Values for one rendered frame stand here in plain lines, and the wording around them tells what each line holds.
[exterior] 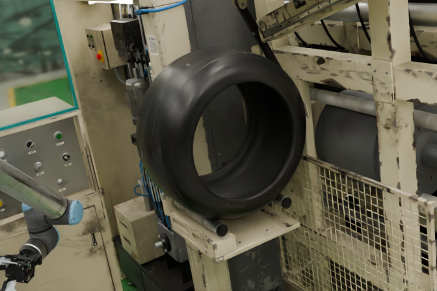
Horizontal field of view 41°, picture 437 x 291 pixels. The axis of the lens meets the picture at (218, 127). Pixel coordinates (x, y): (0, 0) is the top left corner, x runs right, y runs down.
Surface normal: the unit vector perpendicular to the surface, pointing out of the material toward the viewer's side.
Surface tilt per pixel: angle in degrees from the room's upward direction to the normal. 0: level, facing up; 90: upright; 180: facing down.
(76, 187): 90
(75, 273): 90
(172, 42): 90
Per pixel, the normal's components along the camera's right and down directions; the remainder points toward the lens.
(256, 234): -0.15, -0.94
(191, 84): -0.09, -0.35
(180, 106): -0.21, -0.17
